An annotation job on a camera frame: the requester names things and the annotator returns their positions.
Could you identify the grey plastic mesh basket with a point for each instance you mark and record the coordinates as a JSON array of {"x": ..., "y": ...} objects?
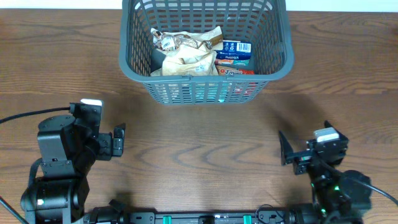
[{"x": 263, "y": 24}]

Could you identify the Kleenex tissue multipack box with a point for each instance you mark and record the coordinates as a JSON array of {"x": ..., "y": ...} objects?
[{"x": 231, "y": 52}]

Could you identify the orange San Remo spaghetti pack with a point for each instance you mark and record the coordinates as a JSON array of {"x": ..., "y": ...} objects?
[{"x": 228, "y": 71}]

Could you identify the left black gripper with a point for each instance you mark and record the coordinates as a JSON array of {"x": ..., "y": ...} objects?
[{"x": 105, "y": 150}]

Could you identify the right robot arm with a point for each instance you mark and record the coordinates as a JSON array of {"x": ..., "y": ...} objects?
[{"x": 337, "y": 197}]

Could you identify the light teal wipes packet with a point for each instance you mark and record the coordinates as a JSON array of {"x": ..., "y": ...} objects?
[{"x": 212, "y": 92}]

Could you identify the kraft paper zip pouch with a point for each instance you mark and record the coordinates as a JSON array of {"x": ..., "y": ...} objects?
[{"x": 155, "y": 73}]

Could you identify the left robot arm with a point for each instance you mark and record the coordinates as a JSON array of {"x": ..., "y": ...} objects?
[{"x": 69, "y": 146}]

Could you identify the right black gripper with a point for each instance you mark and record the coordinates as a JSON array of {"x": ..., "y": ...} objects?
[{"x": 301, "y": 159}]

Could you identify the white brown snack bag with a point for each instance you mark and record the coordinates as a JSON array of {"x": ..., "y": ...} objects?
[{"x": 170, "y": 41}]

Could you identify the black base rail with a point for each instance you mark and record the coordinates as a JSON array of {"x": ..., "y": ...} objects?
[{"x": 266, "y": 213}]

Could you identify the beige pouch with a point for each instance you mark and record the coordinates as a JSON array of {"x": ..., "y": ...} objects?
[{"x": 188, "y": 61}]

